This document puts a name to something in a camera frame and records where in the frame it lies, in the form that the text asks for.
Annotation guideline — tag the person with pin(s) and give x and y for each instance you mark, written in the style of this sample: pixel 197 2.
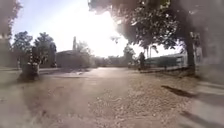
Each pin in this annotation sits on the person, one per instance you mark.
pixel 142 61

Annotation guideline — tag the low building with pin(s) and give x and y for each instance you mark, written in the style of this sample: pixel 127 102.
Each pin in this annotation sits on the low building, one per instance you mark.
pixel 70 59

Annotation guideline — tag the tall slender tree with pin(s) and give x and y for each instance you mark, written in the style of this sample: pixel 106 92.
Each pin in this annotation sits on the tall slender tree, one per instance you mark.
pixel 74 43

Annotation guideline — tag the long building with green fence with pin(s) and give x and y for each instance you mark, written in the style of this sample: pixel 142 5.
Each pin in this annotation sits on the long building with green fence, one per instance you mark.
pixel 166 60

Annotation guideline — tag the row of trees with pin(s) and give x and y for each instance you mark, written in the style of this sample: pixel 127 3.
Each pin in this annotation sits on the row of trees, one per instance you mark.
pixel 36 46

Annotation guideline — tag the large tree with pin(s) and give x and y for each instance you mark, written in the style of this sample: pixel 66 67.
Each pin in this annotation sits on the large tree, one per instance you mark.
pixel 190 50

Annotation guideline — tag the dark bush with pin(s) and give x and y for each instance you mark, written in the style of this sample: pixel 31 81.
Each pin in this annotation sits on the dark bush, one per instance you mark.
pixel 30 70

